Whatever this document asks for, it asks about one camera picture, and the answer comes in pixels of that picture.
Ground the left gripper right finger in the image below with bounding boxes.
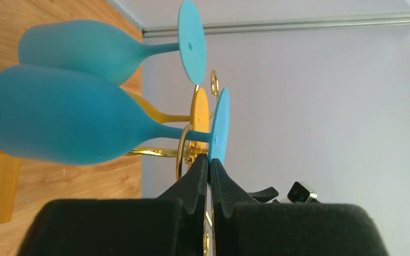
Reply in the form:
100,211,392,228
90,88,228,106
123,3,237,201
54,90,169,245
209,159,388,255

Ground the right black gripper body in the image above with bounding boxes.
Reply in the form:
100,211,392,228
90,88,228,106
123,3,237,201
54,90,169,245
248,187,279,203

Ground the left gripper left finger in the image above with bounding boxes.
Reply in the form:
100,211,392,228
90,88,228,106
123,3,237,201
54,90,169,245
18,154,208,255

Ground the yellow wine glass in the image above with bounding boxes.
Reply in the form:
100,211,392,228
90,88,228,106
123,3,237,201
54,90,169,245
128,85,210,133

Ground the blue wine glass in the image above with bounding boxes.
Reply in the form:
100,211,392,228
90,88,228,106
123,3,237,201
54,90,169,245
18,1,207,85
0,64,231,167

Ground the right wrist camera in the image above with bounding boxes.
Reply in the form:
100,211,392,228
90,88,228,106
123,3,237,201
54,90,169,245
287,181,320,203

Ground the gold wire glass rack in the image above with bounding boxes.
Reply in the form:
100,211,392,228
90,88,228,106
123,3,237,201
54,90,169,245
0,70,220,256

